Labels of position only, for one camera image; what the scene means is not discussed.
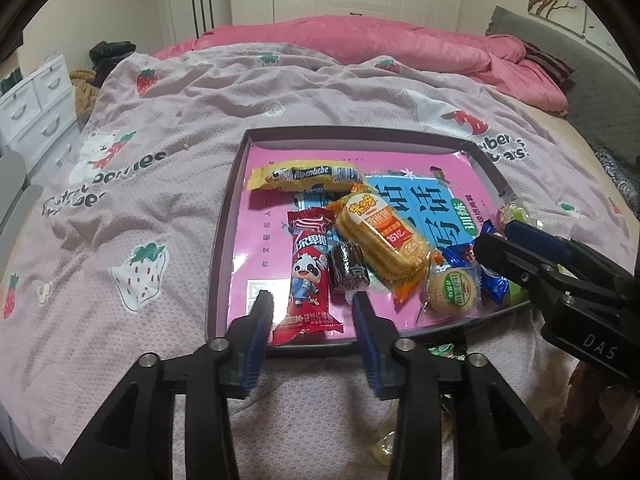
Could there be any round biscuit clear packet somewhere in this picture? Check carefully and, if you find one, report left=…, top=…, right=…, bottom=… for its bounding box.
left=417, top=255, right=483, bottom=318

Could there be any dark patterned cloth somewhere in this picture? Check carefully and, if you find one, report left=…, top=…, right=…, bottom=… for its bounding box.
left=595, top=147, right=640, bottom=187

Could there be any white drawer cabinet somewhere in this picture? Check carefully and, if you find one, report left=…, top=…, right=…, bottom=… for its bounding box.
left=0, top=55, right=76, bottom=171

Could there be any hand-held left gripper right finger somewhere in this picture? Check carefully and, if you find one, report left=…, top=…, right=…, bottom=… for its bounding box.
left=350, top=291, right=566, bottom=480

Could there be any green black snack packet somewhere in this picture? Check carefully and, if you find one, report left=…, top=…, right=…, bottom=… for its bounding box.
left=425, top=342, right=468, bottom=361

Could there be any person's right hand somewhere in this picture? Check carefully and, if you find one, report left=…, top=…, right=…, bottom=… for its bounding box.
left=567, top=360, right=640, bottom=461

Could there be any pale yellow clear-wrapped snack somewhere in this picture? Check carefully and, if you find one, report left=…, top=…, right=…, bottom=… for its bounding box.
left=372, top=410, right=451, bottom=466

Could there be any dark small roll candy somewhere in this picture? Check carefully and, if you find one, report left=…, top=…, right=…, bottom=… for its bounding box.
left=327, top=241, right=372, bottom=293

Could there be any blue snack packet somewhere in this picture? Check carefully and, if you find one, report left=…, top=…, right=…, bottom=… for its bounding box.
left=442, top=220, right=511, bottom=306

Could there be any tan bed sheet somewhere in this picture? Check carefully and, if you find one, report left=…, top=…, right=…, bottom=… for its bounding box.
left=525, top=105, right=601, bottom=161

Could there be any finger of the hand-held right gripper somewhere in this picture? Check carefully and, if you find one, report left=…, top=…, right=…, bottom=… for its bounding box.
left=504, top=219, right=633, bottom=286
left=472, top=234, right=566, bottom=306

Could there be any orange cracker packet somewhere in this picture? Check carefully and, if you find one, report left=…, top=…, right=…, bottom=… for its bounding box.
left=327, top=191, right=436, bottom=305

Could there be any yellow candy packet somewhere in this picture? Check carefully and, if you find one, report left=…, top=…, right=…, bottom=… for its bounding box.
left=248, top=159, right=367, bottom=193

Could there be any dark striped pillow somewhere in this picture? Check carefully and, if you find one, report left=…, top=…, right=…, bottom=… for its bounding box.
left=522, top=42, right=576, bottom=83

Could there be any pink quilt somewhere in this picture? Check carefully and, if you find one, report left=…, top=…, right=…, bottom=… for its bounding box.
left=152, top=16, right=571, bottom=116

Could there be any dark clothes pile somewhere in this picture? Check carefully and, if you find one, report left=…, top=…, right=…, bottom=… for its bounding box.
left=89, top=40, right=137, bottom=78

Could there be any pink shallow box tray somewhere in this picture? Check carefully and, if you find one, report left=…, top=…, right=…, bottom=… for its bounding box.
left=205, top=125, right=533, bottom=348

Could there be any clear candy packet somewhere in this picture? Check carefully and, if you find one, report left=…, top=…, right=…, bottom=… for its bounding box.
left=495, top=199, right=543, bottom=233

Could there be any white door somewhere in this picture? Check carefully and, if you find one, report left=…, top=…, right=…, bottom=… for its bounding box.
left=165, top=0, right=233, bottom=46

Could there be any red cartoon snack packet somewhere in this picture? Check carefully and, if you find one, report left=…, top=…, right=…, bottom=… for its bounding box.
left=271, top=207, right=345, bottom=346

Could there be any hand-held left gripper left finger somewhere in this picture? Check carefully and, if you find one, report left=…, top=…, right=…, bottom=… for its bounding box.
left=52, top=290, right=276, bottom=480

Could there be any grey padded headboard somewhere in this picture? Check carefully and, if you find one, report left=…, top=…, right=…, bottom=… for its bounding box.
left=485, top=5, right=640, bottom=161

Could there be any pink strawberry printed blanket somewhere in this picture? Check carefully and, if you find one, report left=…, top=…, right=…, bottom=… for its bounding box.
left=0, top=42, right=640, bottom=480

